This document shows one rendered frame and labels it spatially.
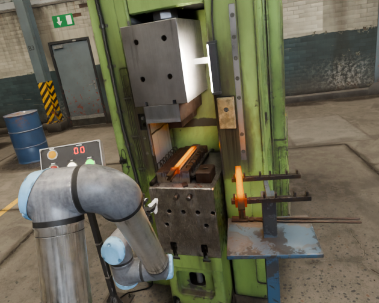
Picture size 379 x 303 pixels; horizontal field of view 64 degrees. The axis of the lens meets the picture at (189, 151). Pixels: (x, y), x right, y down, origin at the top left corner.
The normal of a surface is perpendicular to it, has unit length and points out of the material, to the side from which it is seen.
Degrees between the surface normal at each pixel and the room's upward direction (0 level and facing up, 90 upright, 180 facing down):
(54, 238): 69
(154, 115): 90
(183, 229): 90
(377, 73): 90
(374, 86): 90
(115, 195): 81
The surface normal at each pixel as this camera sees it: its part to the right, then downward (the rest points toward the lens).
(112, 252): -0.31, 0.27
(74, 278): 0.71, -0.11
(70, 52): -0.11, 0.34
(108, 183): 0.54, -0.33
